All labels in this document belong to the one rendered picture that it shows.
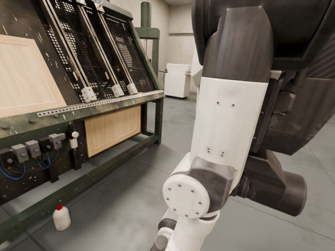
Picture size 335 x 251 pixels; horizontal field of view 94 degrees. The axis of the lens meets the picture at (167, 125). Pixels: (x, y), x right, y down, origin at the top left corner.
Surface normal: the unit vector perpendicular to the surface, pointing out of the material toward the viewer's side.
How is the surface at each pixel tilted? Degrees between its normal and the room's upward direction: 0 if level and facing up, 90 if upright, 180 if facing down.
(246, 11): 88
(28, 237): 0
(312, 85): 90
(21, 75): 57
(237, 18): 86
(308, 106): 90
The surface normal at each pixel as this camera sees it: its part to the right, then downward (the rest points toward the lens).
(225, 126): -0.43, 0.27
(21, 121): 0.77, -0.31
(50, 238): 0.07, -0.93
